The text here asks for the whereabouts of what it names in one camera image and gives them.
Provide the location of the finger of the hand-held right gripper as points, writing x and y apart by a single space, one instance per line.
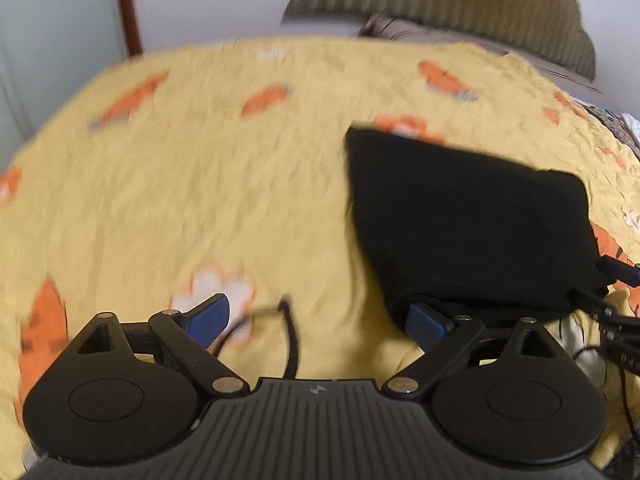
595 299
622 272

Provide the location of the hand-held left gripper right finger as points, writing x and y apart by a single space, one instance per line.
425 322

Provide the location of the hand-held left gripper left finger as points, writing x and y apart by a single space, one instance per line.
210 317

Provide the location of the black pants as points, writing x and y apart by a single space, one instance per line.
465 230

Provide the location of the yellow printed blanket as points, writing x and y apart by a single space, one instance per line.
200 185

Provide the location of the zebra pattern pillow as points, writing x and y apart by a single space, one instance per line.
622 125

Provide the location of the pale door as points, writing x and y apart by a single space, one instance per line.
55 35

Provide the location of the olive green striped pillow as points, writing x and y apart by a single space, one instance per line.
450 0

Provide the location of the brown wooden door frame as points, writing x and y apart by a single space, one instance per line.
127 5

